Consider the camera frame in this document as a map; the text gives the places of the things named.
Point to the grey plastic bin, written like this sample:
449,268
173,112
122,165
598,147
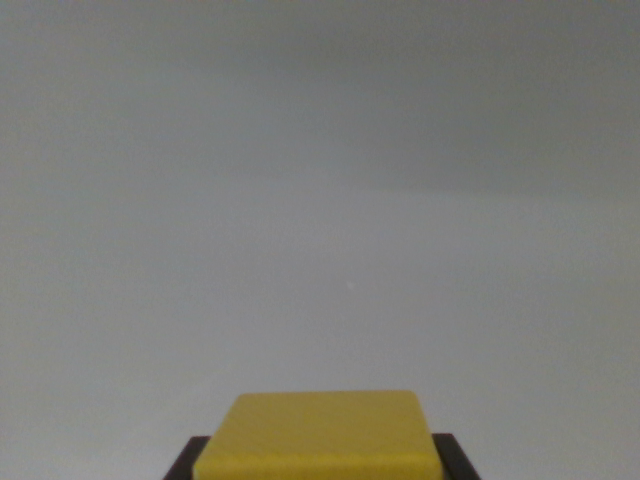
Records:
320,200

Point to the yellow cube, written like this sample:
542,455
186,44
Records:
320,435

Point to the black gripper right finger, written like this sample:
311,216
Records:
456,457

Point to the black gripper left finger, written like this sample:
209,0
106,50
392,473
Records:
186,460

